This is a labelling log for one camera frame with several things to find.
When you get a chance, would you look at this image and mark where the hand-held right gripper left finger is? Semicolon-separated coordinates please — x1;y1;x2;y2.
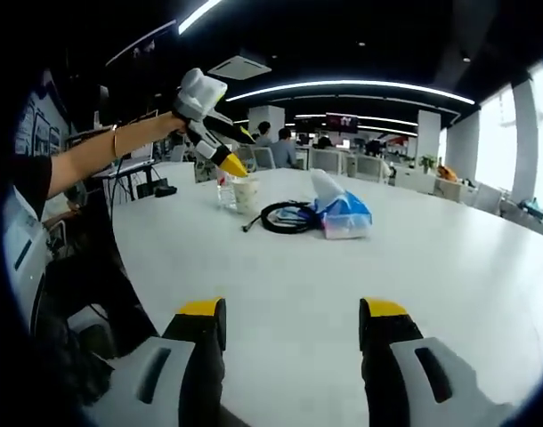
82;296;228;427

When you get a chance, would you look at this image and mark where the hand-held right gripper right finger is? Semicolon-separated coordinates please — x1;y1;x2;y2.
358;296;517;427

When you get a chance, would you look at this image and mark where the clear plastic bottle red label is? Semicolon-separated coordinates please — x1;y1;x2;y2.
216;171;238;210

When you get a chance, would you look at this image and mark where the white paper cup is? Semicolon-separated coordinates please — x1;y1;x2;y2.
231;176;260;215

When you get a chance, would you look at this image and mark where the blue soft tissue pack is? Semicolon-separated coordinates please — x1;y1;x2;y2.
310;168;374;240

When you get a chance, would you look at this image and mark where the person's left hand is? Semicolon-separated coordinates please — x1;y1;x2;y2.
162;110;190;137

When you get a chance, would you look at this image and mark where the white mesh office chair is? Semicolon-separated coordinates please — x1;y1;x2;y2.
354;154;388;182
310;149;347;175
252;146;277;171

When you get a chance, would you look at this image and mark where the ceiling air conditioner vent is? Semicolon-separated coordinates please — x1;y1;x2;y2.
207;55;272;81

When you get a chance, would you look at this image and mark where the long ceiling light strip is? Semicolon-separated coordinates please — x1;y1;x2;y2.
177;0;223;35
226;79;476;106

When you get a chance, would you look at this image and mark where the white side desk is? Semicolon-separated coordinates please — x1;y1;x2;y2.
93;141;155;201

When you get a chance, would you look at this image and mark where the hanging display screen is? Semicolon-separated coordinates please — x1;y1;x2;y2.
325;112;360;133

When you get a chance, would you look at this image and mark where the person's dark clothing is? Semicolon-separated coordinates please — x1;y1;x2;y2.
30;208;161;419

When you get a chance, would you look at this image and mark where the white table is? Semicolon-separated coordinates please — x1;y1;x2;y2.
110;166;543;427

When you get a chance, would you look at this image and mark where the person's black sleeve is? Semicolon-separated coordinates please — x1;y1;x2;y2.
6;155;54;223

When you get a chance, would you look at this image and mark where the white worn device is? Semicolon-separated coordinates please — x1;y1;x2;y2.
3;186;50;334

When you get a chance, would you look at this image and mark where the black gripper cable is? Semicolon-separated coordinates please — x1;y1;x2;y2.
109;157;124;223

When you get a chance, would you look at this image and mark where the wall poster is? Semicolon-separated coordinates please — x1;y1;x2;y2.
15;95;63;157

